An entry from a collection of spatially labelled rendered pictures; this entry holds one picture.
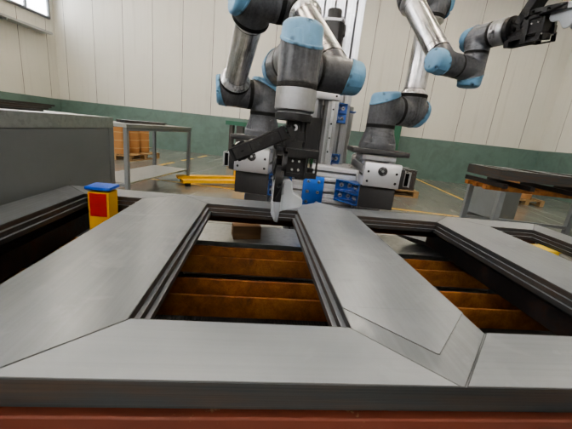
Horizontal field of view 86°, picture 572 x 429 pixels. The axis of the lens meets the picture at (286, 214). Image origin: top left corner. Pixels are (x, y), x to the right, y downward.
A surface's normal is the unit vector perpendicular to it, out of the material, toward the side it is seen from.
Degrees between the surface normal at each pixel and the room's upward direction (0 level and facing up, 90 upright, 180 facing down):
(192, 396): 90
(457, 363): 0
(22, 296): 0
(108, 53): 90
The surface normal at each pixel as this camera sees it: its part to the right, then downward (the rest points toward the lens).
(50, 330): 0.11, -0.96
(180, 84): -0.09, 0.26
